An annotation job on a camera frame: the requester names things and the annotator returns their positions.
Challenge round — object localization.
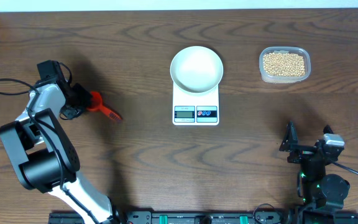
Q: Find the white digital kitchen scale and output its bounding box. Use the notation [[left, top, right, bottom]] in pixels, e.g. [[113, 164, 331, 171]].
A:
[[172, 84, 220, 126]]

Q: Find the clear plastic container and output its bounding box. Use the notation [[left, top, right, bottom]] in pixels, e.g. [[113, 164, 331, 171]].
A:
[[259, 47, 311, 84]]

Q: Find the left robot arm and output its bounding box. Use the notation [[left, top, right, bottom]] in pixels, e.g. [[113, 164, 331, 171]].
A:
[[0, 80, 126, 223]]

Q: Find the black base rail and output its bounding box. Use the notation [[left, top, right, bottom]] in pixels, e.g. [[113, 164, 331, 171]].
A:
[[47, 211, 358, 224]]

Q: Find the red plastic scoop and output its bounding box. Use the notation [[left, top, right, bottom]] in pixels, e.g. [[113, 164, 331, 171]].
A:
[[86, 91, 122, 120]]

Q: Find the soybeans pile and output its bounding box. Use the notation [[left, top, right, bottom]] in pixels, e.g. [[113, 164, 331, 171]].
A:
[[262, 52, 306, 77]]

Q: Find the cream bowl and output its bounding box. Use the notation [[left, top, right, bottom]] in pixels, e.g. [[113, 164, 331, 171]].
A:
[[170, 46, 224, 95]]

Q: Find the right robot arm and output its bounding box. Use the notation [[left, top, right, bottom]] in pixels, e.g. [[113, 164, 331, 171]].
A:
[[279, 121, 358, 224]]

